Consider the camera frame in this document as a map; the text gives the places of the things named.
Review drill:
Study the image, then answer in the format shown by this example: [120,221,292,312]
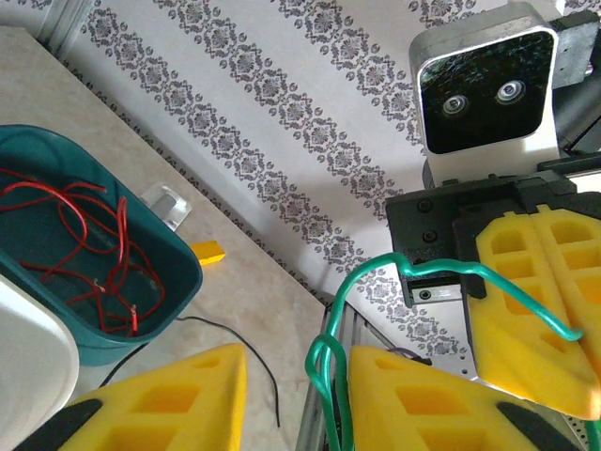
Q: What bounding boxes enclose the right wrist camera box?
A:
[408,2,562,189]

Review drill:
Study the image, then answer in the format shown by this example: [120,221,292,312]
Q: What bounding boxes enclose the yellow block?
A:
[191,240,226,268]

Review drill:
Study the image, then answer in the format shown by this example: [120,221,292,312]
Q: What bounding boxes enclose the clear plastic packet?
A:
[140,185,193,232]

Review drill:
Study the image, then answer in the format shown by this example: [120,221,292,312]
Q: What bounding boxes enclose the aluminium corner post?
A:
[35,0,98,55]

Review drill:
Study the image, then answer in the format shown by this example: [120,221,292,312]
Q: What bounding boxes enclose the teal plastic bin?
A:
[0,124,204,367]

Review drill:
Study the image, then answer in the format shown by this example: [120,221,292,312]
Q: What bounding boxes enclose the white plastic bin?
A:
[0,272,81,451]

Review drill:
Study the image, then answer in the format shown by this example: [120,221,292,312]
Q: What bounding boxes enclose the thin red cable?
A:
[0,168,166,338]

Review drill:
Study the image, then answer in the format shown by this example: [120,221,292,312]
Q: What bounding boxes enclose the thin green cable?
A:
[304,253,583,451]

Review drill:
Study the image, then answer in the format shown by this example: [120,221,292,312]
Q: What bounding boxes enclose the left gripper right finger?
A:
[349,345,581,451]

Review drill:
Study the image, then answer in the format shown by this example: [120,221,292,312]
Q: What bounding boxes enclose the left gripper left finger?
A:
[18,342,249,451]

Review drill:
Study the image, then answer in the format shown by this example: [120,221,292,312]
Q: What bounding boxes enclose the thin black cable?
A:
[100,315,282,428]

